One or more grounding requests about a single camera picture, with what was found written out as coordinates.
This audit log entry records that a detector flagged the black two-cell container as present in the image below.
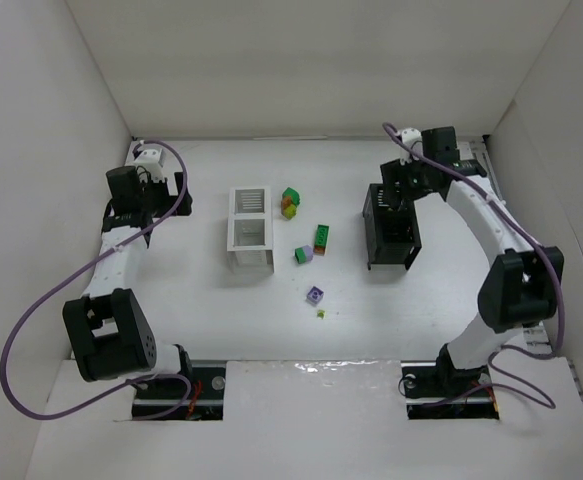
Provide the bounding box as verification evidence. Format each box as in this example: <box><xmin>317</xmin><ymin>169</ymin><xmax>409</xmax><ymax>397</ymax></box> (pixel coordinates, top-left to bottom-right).
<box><xmin>362</xmin><ymin>183</ymin><xmax>422</xmax><ymax>270</ymax></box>

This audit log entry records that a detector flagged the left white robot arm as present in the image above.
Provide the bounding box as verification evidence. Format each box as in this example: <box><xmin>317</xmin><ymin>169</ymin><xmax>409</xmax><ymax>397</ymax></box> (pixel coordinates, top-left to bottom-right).
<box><xmin>62</xmin><ymin>166</ymin><xmax>192</xmax><ymax>382</ymax></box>

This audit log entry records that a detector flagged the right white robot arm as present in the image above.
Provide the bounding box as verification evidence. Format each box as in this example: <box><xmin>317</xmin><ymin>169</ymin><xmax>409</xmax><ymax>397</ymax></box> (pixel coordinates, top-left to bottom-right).
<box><xmin>381</xmin><ymin>122</ymin><xmax>566</xmax><ymax>405</ymax></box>

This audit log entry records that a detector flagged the white two-cell container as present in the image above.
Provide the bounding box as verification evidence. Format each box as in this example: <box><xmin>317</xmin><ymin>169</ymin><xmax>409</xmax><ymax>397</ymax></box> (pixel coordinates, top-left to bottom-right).
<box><xmin>226</xmin><ymin>186</ymin><xmax>275</xmax><ymax>274</ymax></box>

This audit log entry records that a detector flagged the long green lego brick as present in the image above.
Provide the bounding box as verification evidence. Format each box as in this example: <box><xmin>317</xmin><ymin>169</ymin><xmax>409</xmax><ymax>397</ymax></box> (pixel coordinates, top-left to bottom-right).
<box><xmin>314</xmin><ymin>224</ymin><xmax>329</xmax><ymax>249</ymax></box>

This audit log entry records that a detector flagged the yellow-green lego brick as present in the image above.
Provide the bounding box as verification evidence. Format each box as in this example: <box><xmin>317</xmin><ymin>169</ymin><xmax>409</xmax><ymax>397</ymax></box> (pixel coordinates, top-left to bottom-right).
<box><xmin>282</xmin><ymin>204</ymin><xmax>297</xmax><ymax>220</ymax></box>

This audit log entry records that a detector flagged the green lego cube top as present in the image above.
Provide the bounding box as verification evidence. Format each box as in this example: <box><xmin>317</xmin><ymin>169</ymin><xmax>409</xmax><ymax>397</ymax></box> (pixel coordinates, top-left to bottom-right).
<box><xmin>282</xmin><ymin>187</ymin><xmax>301</xmax><ymax>206</ymax></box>

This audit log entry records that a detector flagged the purple lego square brick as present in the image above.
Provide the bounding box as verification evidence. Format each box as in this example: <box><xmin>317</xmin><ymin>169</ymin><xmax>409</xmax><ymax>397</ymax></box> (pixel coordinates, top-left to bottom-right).
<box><xmin>306</xmin><ymin>286</ymin><xmax>324</xmax><ymax>306</ymax></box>

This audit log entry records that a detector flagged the white foam front board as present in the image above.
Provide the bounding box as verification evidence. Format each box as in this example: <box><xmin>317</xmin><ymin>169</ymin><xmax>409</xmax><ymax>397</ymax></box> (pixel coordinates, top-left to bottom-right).
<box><xmin>27</xmin><ymin>358</ymin><xmax>583</xmax><ymax>479</ymax></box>

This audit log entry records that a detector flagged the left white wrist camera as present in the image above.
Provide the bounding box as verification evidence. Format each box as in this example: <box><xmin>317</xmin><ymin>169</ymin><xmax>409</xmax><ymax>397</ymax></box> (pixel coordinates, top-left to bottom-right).
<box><xmin>132</xmin><ymin>145</ymin><xmax>166</xmax><ymax>183</ymax></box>

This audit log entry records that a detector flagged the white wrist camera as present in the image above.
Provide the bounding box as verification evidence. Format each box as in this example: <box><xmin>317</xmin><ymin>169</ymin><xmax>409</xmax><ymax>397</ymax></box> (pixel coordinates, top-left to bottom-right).
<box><xmin>132</xmin><ymin>145</ymin><xmax>166</xmax><ymax>183</ymax></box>
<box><xmin>397</xmin><ymin>128</ymin><xmax>423</xmax><ymax>165</ymax></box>

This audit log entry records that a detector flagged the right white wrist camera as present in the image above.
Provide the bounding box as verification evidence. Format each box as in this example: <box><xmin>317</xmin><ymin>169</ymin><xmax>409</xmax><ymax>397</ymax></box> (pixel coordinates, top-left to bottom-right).
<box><xmin>397</xmin><ymin>128</ymin><xmax>423</xmax><ymax>165</ymax></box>

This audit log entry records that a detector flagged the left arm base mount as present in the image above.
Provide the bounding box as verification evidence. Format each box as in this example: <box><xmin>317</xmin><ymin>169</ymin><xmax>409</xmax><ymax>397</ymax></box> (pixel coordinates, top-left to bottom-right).
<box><xmin>131</xmin><ymin>361</ymin><xmax>227</xmax><ymax>422</ymax></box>

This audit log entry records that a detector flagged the aluminium rail right side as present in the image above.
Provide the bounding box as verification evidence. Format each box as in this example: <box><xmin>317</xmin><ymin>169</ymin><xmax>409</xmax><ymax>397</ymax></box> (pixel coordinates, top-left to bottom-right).
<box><xmin>469</xmin><ymin>134</ymin><xmax>555</xmax><ymax>358</ymax></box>

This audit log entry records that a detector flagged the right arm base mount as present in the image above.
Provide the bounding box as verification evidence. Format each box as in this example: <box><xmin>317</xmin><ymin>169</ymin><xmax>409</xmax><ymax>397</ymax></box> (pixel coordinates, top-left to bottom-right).
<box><xmin>398</xmin><ymin>361</ymin><xmax>499</xmax><ymax>421</ymax></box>

